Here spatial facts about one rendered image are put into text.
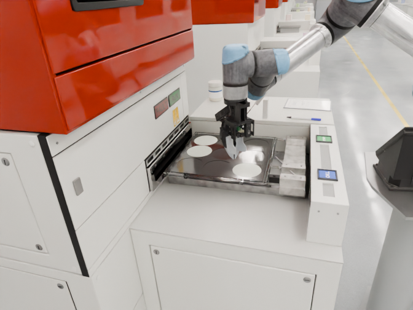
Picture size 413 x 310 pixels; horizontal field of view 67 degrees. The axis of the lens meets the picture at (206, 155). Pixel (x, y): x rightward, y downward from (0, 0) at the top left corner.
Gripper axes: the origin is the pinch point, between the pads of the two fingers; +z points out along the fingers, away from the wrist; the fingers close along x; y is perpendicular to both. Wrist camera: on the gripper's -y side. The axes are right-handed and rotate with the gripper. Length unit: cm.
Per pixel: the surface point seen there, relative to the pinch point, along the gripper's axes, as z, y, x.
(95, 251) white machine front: 10, 11, -49
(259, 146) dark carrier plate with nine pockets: 7.4, -12.0, 20.3
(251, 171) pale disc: 7.3, 2.4, 6.0
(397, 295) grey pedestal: 67, 36, 57
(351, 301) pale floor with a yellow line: 97, 15, 62
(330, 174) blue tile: 0.8, 25.5, 18.0
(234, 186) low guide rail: 13.5, -0.5, 0.9
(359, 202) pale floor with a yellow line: 97, -41, 137
